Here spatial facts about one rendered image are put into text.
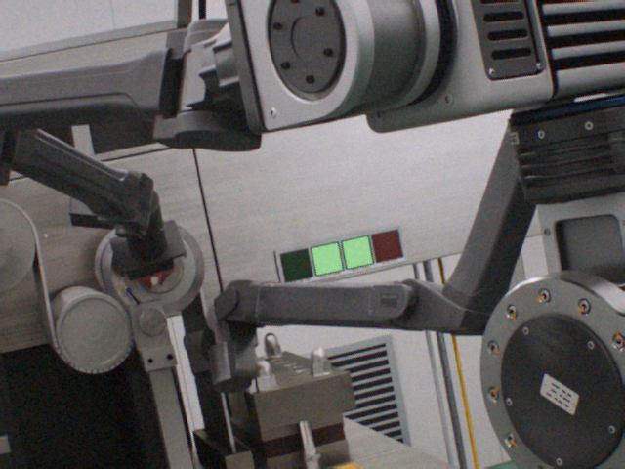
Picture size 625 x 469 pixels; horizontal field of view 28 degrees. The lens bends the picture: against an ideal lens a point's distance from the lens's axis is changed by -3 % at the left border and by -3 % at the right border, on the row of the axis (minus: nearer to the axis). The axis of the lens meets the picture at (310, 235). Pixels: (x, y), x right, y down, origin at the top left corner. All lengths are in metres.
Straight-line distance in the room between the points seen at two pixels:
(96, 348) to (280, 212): 0.54
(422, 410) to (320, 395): 2.97
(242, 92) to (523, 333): 0.31
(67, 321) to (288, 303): 0.42
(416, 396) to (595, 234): 3.88
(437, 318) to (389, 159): 1.00
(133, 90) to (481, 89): 0.35
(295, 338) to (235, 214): 2.48
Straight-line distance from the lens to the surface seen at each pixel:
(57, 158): 1.51
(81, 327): 1.98
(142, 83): 1.15
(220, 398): 2.05
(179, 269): 1.98
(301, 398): 2.02
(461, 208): 2.48
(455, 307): 1.44
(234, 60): 1.00
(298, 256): 2.37
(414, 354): 4.95
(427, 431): 5.01
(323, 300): 1.65
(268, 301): 1.75
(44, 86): 1.23
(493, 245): 1.43
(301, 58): 0.94
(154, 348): 1.94
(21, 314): 2.30
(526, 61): 0.99
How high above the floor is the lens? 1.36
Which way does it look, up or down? 3 degrees down
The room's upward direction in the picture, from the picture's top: 11 degrees counter-clockwise
